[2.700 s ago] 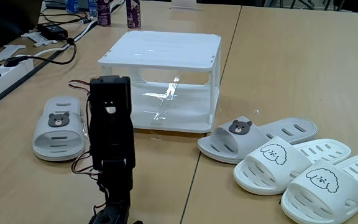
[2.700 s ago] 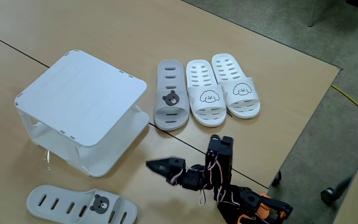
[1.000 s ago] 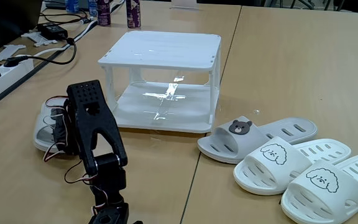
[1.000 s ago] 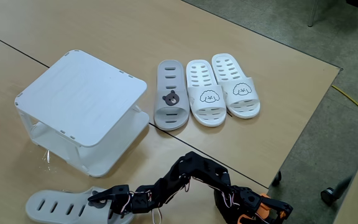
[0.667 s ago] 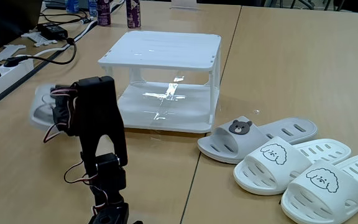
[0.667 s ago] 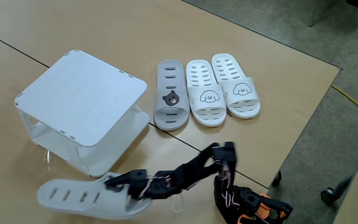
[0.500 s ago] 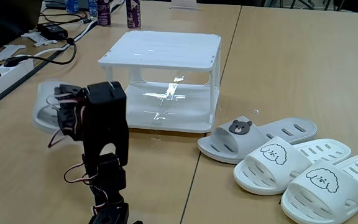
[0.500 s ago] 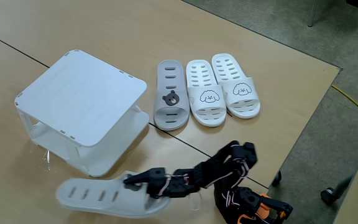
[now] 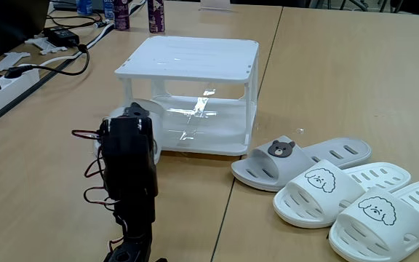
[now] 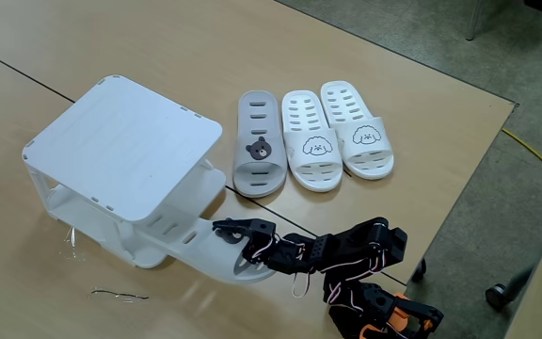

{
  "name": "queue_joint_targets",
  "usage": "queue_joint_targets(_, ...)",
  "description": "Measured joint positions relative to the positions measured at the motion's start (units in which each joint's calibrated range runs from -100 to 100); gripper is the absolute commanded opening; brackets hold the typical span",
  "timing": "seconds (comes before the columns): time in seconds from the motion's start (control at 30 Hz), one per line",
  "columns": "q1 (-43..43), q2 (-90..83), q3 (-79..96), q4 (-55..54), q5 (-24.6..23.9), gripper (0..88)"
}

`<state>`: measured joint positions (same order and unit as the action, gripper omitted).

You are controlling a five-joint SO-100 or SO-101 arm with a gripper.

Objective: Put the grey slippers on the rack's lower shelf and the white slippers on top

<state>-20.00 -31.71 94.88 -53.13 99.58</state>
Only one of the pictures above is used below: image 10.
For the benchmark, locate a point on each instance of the black table caster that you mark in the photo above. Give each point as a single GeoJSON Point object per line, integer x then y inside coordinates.
{"type": "Point", "coordinates": [419, 270]}

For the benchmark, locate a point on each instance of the white two-tier shoe rack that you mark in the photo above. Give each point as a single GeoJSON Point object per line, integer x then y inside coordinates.
{"type": "Point", "coordinates": [125, 141]}

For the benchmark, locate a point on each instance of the white dog slipper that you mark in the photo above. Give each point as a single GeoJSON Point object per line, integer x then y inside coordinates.
{"type": "Point", "coordinates": [360, 141]}
{"type": "Point", "coordinates": [311, 155]}

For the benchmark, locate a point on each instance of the metal chair leg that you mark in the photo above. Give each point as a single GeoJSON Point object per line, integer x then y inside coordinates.
{"type": "Point", "coordinates": [474, 19]}

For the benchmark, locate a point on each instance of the black chair caster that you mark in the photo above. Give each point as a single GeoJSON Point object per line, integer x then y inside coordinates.
{"type": "Point", "coordinates": [497, 296]}

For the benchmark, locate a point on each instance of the grey bear slipper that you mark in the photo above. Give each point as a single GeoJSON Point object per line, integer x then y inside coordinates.
{"type": "Point", "coordinates": [205, 249]}
{"type": "Point", "coordinates": [258, 165]}

